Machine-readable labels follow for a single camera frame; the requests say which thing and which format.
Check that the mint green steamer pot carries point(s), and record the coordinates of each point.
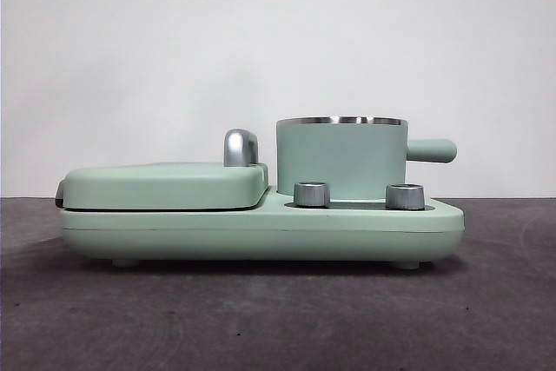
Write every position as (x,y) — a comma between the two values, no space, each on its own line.
(339,154)

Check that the silver control knob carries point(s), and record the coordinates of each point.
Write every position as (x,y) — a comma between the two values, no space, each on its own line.
(405,196)
(312,194)

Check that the mint green breakfast machine base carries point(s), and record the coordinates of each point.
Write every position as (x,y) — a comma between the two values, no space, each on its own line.
(174,236)

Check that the mint green griddle cover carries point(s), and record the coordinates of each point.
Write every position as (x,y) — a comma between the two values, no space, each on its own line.
(152,186)

